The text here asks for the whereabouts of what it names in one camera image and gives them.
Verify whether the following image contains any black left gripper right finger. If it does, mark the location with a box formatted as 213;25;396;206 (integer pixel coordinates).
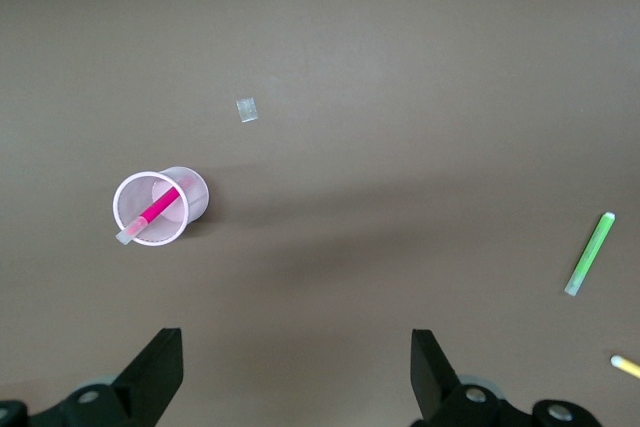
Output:
409;328;532;427

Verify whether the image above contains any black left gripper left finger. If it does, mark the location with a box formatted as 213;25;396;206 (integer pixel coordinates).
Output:
28;327;184;427

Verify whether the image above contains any pink marker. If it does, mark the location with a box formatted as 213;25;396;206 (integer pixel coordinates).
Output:
115;185;184;247

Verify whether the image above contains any yellow marker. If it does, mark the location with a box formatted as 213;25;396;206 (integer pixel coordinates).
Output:
609;354;640;379

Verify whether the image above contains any pink mesh cup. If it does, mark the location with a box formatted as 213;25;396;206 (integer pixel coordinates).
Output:
112;165;210;247

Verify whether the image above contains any green marker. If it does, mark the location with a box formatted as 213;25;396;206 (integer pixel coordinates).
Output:
563;211;617;297

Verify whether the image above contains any small clear tape piece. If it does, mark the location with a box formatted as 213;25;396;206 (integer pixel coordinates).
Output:
235;96;260;124

